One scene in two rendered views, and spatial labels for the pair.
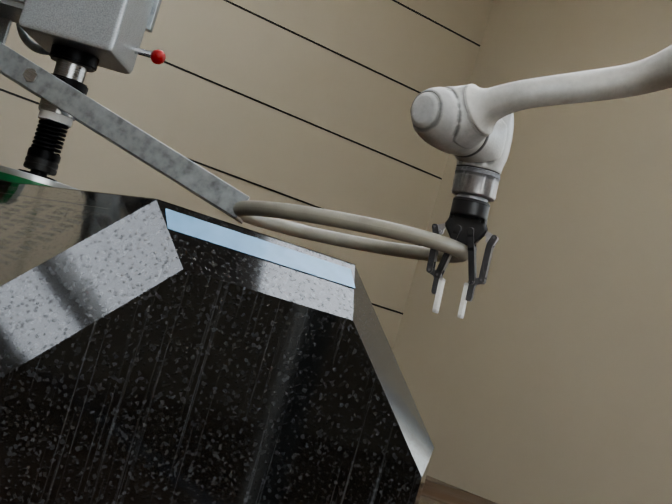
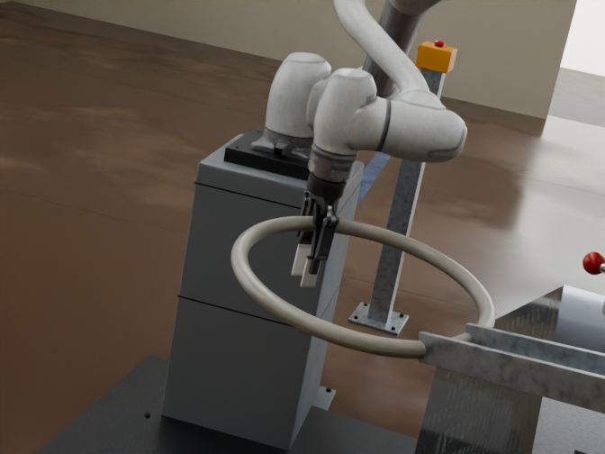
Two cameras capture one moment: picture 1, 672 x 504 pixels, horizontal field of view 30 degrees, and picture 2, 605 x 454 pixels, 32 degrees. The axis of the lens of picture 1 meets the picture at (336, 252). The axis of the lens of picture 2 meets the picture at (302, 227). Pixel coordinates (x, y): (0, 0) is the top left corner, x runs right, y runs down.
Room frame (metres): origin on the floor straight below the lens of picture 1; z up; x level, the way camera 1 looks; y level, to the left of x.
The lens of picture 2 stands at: (3.83, 1.19, 1.60)
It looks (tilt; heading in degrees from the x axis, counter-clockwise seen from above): 19 degrees down; 227
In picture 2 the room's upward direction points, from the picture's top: 11 degrees clockwise
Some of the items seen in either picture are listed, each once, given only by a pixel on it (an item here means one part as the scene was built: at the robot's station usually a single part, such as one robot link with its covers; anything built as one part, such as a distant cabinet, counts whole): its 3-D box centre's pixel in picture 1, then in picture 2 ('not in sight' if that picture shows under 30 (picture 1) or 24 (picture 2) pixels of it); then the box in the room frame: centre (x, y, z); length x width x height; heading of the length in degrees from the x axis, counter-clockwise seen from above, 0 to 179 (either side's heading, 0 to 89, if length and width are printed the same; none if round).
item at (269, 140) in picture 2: not in sight; (288, 140); (1.95, -0.96, 0.87); 0.22 x 0.18 x 0.06; 37
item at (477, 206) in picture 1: (467, 221); (323, 195); (2.47, -0.23, 1.00); 0.08 x 0.07 x 0.09; 73
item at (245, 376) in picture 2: not in sight; (263, 289); (1.93, -0.98, 0.40); 0.50 x 0.50 x 0.80; 37
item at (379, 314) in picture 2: not in sight; (407, 187); (1.02, -1.32, 0.54); 0.20 x 0.20 x 1.09; 33
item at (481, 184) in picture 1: (475, 185); (331, 161); (2.47, -0.23, 1.07); 0.09 x 0.09 x 0.06
